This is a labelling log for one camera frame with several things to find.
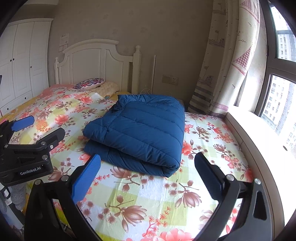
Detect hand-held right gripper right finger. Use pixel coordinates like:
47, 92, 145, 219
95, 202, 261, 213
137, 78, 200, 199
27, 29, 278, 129
194, 152, 273, 241

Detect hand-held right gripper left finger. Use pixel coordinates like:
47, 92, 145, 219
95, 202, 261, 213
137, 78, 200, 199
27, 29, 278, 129
24, 153, 102, 241

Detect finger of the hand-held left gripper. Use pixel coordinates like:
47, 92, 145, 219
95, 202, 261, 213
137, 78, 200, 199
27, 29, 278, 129
0, 115, 35, 145
35, 127, 66, 152

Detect blue quilted jacket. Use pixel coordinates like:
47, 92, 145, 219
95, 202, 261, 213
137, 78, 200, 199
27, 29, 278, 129
83, 93, 185, 178

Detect person's left hand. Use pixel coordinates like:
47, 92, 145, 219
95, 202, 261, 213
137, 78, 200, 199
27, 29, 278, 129
9, 183, 26, 210

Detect yellow bed sheet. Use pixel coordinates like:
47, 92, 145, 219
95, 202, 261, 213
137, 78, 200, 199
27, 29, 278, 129
0, 95, 43, 123

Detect pink bed cover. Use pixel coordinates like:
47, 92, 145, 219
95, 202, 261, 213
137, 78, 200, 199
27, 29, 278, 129
41, 83, 76, 96

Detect white window sill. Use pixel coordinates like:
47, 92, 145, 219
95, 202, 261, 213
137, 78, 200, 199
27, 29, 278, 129
225, 105, 296, 232

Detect white wardrobe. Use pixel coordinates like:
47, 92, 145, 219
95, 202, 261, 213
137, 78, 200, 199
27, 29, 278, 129
0, 19, 54, 116

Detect purple patterned pillow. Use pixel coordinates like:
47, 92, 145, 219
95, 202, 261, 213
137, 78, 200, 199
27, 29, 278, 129
74, 77, 106, 91

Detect floral bed sheet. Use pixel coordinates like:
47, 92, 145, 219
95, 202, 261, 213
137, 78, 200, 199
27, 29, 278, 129
0, 87, 255, 241

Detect beige pillow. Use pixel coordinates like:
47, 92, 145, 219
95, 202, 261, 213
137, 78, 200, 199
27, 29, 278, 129
96, 81, 121, 99

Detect white bed headboard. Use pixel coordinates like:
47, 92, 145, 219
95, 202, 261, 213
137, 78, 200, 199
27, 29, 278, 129
54, 39, 142, 94

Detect window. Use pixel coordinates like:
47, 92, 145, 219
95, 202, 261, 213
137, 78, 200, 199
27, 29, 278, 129
233, 0, 296, 158

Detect metal pole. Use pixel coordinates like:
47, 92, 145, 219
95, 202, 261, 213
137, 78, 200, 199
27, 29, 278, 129
151, 55, 157, 94

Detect printed curtain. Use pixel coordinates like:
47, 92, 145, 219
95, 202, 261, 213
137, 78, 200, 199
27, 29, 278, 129
188, 0, 266, 118

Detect wall power socket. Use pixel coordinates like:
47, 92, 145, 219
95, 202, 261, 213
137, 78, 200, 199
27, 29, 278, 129
162, 75, 178, 84

